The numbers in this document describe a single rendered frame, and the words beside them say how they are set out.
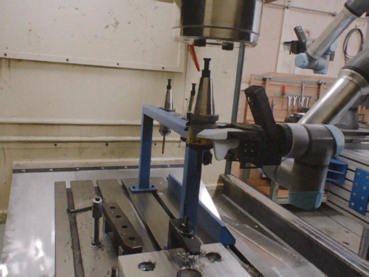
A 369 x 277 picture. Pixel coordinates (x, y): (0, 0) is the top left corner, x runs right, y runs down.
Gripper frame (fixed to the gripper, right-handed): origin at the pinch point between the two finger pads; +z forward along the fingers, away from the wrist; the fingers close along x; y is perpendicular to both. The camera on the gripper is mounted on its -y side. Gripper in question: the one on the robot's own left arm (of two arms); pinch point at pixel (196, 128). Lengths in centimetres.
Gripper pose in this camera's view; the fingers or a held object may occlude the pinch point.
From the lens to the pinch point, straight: 62.2
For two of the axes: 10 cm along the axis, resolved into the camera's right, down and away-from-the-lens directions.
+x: -3.7, -2.2, 9.1
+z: -9.3, -0.1, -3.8
